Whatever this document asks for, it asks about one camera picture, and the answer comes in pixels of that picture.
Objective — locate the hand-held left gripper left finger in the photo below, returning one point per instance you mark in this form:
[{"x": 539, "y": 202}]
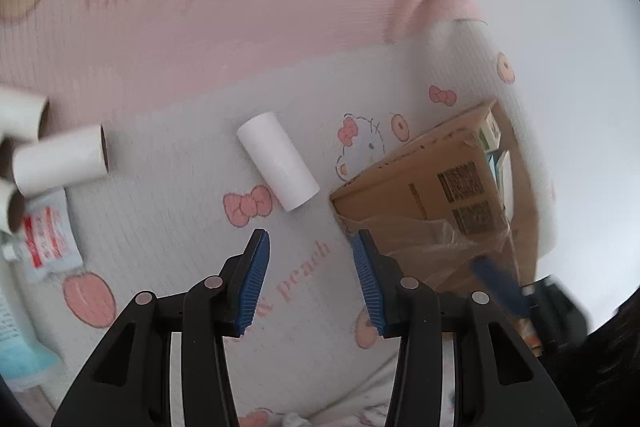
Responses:
[{"x": 252, "y": 282}]

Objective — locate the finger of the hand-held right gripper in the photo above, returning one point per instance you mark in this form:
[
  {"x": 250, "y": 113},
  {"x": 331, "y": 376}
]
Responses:
[{"x": 500, "y": 284}]

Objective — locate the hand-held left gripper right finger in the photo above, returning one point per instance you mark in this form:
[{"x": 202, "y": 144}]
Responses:
[{"x": 369, "y": 287}]

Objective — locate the brown cardboard box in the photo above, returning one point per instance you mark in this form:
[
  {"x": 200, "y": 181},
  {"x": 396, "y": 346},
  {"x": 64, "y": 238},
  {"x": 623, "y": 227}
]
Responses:
[{"x": 425, "y": 187}]

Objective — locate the clear plastic bag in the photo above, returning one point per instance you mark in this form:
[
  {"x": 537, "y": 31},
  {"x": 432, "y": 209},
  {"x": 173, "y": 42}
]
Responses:
[{"x": 425, "y": 247}]

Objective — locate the dark cloth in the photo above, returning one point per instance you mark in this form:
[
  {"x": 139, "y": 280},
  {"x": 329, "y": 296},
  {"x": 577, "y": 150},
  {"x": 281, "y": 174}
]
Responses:
[{"x": 600, "y": 372}]

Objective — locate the green white cartoon print box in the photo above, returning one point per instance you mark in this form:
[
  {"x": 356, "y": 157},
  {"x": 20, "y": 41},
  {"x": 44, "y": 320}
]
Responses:
[{"x": 489, "y": 132}]

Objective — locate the red white sachet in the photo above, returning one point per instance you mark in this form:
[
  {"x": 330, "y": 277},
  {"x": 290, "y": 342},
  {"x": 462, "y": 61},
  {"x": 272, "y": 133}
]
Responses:
[{"x": 47, "y": 237}]

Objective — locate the pink white printed blanket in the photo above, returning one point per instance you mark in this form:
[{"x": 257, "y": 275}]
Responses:
[{"x": 200, "y": 57}]

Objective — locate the light blue tube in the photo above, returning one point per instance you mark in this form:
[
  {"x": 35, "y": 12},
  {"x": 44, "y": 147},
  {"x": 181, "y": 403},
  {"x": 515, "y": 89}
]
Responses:
[{"x": 17, "y": 337}]

